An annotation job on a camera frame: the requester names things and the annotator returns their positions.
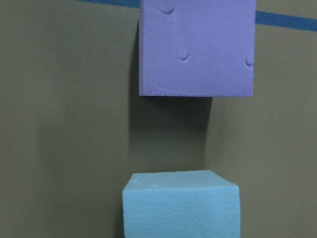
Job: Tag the light blue foam block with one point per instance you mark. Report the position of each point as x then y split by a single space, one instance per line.
187 204

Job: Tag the purple foam block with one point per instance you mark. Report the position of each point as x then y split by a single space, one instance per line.
197 48

